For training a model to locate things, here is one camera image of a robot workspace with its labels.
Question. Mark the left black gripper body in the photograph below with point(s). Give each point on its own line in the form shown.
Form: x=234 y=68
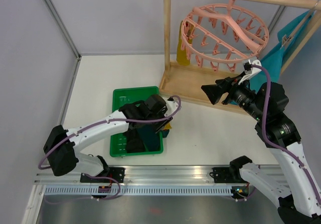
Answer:
x=160 y=114

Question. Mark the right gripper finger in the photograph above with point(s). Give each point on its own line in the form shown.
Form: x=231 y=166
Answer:
x=212 y=89
x=214 y=98

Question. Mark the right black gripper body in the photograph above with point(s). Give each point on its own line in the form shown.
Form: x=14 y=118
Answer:
x=239 y=93

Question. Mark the pink round clip hanger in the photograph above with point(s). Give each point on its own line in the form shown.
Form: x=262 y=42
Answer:
x=221 y=34

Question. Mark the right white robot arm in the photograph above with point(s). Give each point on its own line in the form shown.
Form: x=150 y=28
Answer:
x=299 y=201

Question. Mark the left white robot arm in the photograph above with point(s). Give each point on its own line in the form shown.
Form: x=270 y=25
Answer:
x=63 y=148

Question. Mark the metal clip hanger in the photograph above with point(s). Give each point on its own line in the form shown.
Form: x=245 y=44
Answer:
x=286 y=40

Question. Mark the dark teal sock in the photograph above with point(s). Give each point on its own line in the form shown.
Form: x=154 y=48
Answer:
x=152 y=141

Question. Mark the wooden clothes rack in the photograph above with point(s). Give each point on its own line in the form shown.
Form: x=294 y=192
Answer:
x=186 y=81

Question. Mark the green plastic tray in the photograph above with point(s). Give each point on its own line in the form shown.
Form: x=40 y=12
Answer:
x=120 y=98

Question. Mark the black sock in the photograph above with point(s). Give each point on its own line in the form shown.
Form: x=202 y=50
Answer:
x=134 y=143

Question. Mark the teal cloth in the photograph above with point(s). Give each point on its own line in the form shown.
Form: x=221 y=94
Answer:
x=273 y=60

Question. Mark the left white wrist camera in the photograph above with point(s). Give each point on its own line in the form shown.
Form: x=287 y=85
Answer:
x=173 y=104

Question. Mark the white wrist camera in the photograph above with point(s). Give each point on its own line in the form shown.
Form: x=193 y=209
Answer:
x=173 y=104
x=250 y=70

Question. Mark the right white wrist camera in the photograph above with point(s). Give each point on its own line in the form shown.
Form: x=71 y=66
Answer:
x=250 y=70

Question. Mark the aluminium mounting rail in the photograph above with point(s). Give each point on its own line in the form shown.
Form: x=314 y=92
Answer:
x=145 y=175

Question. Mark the slotted cable duct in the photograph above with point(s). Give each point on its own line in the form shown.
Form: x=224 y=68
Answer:
x=140 y=190

